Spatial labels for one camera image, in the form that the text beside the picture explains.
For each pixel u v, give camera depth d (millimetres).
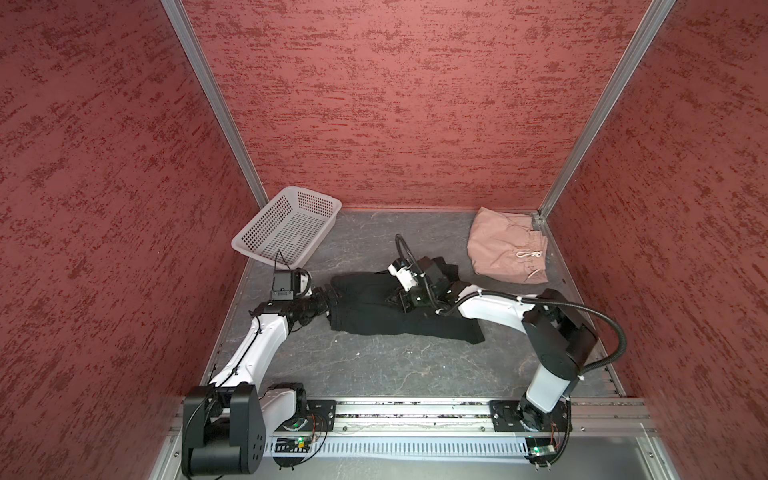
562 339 473
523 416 668
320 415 734
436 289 694
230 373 437
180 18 712
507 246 1057
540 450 705
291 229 1136
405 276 797
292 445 711
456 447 775
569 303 465
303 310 714
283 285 670
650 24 725
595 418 762
